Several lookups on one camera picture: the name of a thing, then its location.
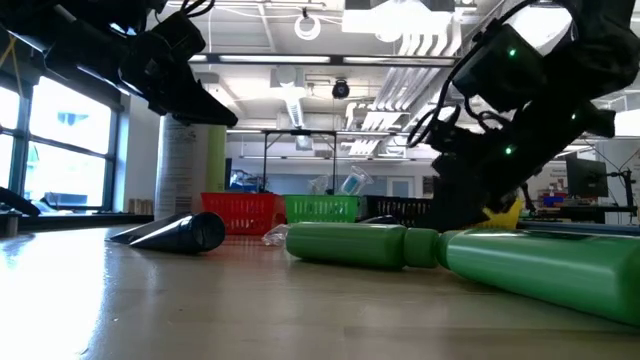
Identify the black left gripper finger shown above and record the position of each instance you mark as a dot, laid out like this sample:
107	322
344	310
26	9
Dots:
200	119
200	100

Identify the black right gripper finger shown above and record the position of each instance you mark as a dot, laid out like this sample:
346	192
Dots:
497	209
450	217

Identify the blue toothbrush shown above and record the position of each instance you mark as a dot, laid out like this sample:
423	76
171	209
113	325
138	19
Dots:
320	185
355	181

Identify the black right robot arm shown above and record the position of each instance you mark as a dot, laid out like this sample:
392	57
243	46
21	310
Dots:
590	50

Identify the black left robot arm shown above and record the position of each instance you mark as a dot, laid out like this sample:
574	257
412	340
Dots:
75	45

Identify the yellow plastic basket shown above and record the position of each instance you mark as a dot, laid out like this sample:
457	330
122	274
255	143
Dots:
505	220

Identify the white green wipes canister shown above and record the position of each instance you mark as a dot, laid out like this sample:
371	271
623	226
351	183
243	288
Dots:
180	165

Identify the black plastic basket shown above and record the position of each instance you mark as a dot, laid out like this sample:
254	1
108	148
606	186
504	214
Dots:
395	210

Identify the purple packet centre right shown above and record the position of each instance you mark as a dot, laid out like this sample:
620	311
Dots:
381	219

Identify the green shampoo bottle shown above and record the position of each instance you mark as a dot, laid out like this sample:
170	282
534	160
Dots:
550	270
350	245

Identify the ceiling light strip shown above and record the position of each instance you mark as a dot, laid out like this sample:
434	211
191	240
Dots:
275	59

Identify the large window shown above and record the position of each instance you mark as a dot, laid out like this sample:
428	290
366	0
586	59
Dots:
70	120

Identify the black computer monitor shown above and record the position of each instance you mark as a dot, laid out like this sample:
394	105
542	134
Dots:
585	177

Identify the red plastic basket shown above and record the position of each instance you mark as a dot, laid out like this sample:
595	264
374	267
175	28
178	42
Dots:
240	212

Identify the dark blue shave tube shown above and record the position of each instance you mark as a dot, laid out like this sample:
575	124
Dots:
135	231
185	232

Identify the green plastic basket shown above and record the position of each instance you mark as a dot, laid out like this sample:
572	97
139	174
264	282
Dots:
320	209

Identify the wrapped red toothbrush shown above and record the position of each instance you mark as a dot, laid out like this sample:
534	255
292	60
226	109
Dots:
275	236

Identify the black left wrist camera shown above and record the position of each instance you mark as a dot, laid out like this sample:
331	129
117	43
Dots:
180	35

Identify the black overhead camera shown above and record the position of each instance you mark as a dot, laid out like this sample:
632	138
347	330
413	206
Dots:
341	90

